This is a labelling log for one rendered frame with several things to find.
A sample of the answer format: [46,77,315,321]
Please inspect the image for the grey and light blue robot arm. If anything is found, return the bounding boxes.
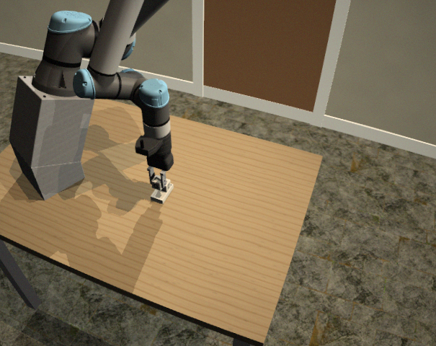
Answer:
[32,0,170,127]

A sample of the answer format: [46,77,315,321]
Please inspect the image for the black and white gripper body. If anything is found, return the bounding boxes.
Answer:
[135,119,174,171]

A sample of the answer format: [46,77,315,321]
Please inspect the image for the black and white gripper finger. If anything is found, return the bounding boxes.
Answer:
[147,166,155,184]
[160,170,166,188]

